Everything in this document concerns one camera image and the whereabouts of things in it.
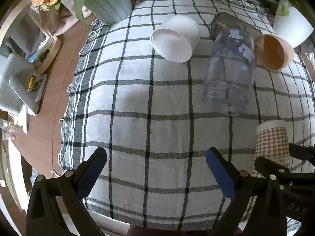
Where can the houndstooth patterned paper cup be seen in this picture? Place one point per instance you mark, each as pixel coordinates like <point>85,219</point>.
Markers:
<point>272,142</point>

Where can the white paper cup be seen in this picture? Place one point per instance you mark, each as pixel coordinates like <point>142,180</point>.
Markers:
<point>176,39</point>

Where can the clear plastic packet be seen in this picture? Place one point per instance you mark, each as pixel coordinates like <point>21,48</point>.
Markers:
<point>8,131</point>

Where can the white desk fan device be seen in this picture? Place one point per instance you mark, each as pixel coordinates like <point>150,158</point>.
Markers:
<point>16,73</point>

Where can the orange paper cup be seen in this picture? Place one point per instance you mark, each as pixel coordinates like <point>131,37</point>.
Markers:
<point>273,52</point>

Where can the dark green glass cup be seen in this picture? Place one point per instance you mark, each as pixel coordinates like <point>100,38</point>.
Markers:
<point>223,19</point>

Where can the light blue ribbed vase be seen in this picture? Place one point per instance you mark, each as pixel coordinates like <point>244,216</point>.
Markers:
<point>109,11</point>

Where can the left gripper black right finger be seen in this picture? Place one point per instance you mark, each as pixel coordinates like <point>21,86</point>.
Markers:
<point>268,214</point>

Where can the green potted plant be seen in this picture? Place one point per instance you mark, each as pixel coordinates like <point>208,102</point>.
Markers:
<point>285,5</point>

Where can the beige pink curtain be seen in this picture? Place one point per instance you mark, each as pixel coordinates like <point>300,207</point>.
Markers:
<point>58,22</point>

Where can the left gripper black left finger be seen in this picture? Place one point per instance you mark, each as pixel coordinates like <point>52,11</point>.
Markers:
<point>44,216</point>

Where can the checkered grey white tablecloth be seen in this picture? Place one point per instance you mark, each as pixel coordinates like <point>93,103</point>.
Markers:
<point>149,115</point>

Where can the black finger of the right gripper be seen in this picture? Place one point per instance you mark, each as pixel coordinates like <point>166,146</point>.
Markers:
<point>302,153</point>
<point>267,168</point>

